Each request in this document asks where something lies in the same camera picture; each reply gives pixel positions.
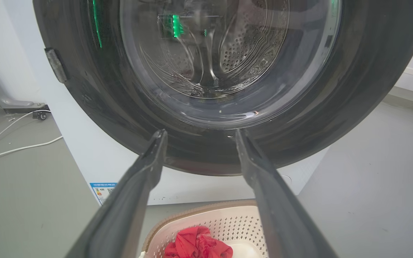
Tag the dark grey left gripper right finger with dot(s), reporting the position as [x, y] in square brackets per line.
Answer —
[278, 208]

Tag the grey wheeled stand base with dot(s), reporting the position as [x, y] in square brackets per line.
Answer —
[16, 100]

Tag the blue energy label sticker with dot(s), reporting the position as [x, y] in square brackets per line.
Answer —
[103, 190]

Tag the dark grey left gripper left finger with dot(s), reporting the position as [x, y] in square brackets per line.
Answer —
[127, 204]

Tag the white washing machine body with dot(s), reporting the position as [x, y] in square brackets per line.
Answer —
[95, 143]

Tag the red garment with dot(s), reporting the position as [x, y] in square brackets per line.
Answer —
[195, 243]

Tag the white perforated laundry basket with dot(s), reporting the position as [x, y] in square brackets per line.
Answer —
[228, 222]

